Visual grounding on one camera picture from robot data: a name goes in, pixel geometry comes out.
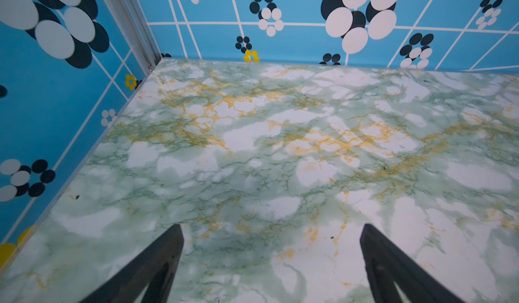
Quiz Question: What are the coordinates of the left aluminium corner post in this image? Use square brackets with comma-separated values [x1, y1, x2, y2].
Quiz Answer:
[104, 0, 162, 76]

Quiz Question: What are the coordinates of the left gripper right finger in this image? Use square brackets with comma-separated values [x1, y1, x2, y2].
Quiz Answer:
[360, 223, 462, 302]

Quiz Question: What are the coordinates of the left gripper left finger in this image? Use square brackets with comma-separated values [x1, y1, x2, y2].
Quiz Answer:
[82, 224, 184, 302]

